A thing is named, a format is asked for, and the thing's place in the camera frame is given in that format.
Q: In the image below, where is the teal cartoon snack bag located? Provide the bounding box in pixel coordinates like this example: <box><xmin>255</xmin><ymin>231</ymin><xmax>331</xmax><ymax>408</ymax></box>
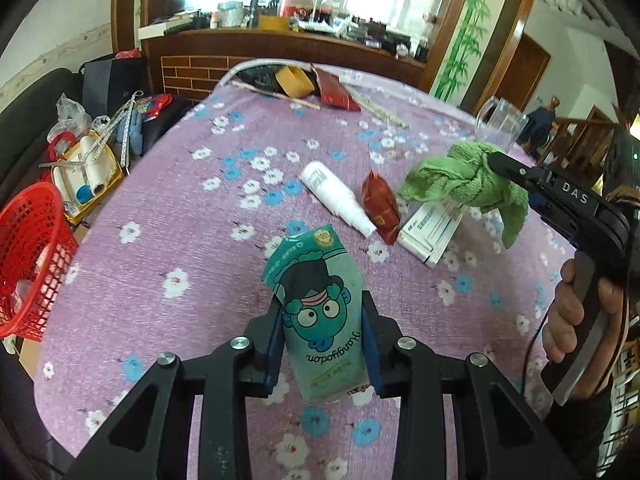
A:
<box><xmin>262</xmin><ymin>224</ymin><xmax>368</xmax><ymax>403</ymax></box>

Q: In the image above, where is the white medicine box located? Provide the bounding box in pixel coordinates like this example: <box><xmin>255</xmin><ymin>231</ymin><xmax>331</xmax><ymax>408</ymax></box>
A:
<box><xmin>397</xmin><ymin>198</ymin><xmax>466</xmax><ymax>269</ymax></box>

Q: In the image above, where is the small red snack packet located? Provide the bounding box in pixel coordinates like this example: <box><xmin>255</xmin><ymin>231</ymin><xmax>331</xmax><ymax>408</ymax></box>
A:
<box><xmin>361</xmin><ymin>170</ymin><xmax>400</xmax><ymax>245</ymax></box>

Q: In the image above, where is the green plush towel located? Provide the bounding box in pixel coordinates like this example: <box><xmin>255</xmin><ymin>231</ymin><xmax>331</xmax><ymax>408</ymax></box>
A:
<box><xmin>397</xmin><ymin>141</ymin><xmax>528</xmax><ymax>249</ymax></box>

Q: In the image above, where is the person's right hand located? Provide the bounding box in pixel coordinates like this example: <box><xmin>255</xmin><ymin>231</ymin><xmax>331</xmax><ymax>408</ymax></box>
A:
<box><xmin>542</xmin><ymin>259</ymin><xmax>628</xmax><ymax>400</ymax></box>

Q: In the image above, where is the person in background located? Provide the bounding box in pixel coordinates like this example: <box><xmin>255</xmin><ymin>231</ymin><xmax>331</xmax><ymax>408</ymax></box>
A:
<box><xmin>518</xmin><ymin>96</ymin><xmax>561</xmax><ymax>155</ymax></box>

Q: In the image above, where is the clear glass mug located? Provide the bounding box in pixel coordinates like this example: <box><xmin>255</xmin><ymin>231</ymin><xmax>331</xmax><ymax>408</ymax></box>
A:
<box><xmin>475</xmin><ymin>96</ymin><xmax>528</xmax><ymax>153</ymax></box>

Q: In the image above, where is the purple floral tablecloth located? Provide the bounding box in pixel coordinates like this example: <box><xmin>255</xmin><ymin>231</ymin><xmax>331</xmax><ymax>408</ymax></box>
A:
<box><xmin>35</xmin><ymin>70</ymin><xmax>573</xmax><ymax>454</ymax></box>

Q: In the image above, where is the white spray bottle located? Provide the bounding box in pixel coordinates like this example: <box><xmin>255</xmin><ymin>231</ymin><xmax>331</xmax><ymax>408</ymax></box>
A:
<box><xmin>299</xmin><ymin>160</ymin><xmax>376</xmax><ymax>238</ymax></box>

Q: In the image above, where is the brown wooden door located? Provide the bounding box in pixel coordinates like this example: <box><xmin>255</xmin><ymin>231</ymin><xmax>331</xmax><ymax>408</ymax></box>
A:
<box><xmin>496</xmin><ymin>35</ymin><xmax>551</xmax><ymax>110</ymax></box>

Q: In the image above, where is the wooden stick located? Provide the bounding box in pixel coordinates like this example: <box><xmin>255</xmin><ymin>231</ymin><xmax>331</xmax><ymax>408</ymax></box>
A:
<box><xmin>230</xmin><ymin>80</ymin><xmax>321</xmax><ymax>110</ymax></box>

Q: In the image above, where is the bundle of chopsticks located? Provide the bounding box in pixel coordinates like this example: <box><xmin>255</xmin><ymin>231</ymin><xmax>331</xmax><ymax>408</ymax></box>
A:
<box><xmin>352</xmin><ymin>92</ymin><xmax>409</xmax><ymax>129</ymax></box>

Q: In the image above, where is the yellow tray with rolls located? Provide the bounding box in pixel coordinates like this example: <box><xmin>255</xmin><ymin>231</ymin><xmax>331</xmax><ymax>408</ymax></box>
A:
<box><xmin>40</xmin><ymin>132</ymin><xmax>124</xmax><ymax>226</ymax></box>

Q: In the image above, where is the blue rubber glove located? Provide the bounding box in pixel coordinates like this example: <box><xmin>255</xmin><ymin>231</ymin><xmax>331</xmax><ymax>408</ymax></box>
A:
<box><xmin>116</xmin><ymin>110</ymin><xmax>143</xmax><ymax>156</ymax></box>

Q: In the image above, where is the red plastic mesh basket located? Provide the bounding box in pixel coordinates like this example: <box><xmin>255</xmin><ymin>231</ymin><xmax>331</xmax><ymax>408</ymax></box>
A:
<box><xmin>1</xmin><ymin>182</ymin><xmax>78</xmax><ymax>341</ymax></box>

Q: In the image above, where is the red flat snack packet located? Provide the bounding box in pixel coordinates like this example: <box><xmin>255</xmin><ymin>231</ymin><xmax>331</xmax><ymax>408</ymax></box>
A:
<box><xmin>311</xmin><ymin>65</ymin><xmax>361</xmax><ymax>112</ymax></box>

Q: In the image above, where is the yellow tape roll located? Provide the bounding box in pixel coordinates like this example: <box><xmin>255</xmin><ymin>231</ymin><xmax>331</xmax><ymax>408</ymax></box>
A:
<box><xmin>274</xmin><ymin>65</ymin><xmax>314</xmax><ymax>99</ymax></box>

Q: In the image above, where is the wooden brick-pattern cabinet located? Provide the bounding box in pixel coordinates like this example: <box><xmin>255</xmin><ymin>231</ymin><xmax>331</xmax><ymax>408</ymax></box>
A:
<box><xmin>142</xmin><ymin>28</ymin><xmax>425</xmax><ymax>102</ymax></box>

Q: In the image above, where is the clear plastic bag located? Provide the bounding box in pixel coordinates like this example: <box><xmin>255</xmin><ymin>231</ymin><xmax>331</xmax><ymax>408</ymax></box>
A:
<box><xmin>47</xmin><ymin>93</ymin><xmax>92</xmax><ymax>144</ymax></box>

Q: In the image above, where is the black paper shopping bag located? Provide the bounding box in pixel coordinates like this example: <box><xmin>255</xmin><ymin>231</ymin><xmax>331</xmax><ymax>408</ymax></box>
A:
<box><xmin>79</xmin><ymin>54</ymin><xmax>148</xmax><ymax>118</ymax></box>

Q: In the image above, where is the black leather sofa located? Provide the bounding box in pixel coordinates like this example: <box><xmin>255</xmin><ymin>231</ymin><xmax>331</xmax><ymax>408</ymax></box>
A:
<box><xmin>0</xmin><ymin>67</ymin><xmax>191</xmax><ymax>201</ymax></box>

